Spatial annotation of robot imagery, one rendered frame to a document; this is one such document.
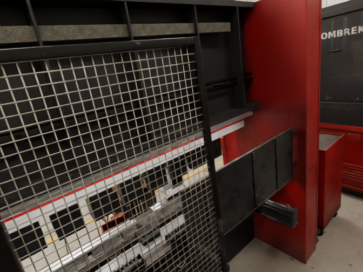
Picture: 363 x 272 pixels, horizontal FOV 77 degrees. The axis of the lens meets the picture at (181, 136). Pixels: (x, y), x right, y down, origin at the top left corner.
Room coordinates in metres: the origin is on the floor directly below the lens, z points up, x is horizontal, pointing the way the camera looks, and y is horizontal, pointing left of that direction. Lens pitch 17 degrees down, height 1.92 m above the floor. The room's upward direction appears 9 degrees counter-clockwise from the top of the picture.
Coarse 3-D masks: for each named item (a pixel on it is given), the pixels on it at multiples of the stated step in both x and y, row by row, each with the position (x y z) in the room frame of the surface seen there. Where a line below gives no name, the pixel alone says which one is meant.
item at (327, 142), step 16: (320, 144) 2.06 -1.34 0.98; (336, 144) 2.03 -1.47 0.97; (320, 160) 1.90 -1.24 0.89; (336, 160) 2.04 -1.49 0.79; (320, 176) 1.90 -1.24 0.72; (336, 176) 2.05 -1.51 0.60; (320, 192) 1.89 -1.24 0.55; (336, 192) 2.07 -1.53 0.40; (320, 208) 1.89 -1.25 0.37; (336, 208) 2.08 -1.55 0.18; (320, 224) 1.89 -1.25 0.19
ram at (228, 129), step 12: (240, 120) 2.04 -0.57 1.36; (216, 132) 1.84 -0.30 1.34; (228, 132) 1.93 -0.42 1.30; (192, 144) 1.67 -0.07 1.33; (156, 156) 1.47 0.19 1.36; (168, 156) 1.52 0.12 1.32; (132, 168) 1.35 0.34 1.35; (108, 180) 1.25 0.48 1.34; (120, 180) 1.30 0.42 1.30; (72, 192) 1.13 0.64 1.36; (84, 192) 1.16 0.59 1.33; (96, 192) 1.20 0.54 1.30; (48, 204) 1.06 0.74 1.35; (60, 204) 1.09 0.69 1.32; (72, 204) 1.12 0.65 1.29; (24, 216) 0.99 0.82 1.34; (36, 216) 1.02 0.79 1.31
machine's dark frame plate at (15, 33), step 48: (0, 0) 1.01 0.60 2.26; (48, 0) 1.09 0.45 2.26; (96, 0) 1.18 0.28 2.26; (144, 0) 1.33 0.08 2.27; (192, 0) 1.54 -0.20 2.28; (0, 48) 1.03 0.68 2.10; (240, 48) 1.81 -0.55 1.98; (0, 96) 0.99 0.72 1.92; (96, 96) 1.23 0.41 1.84; (144, 96) 1.27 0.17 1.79; (192, 96) 1.56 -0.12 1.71; (240, 96) 1.83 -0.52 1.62; (0, 144) 0.91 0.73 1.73; (96, 144) 1.19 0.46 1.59; (144, 144) 1.28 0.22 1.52; (0, 192) 0.92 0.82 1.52
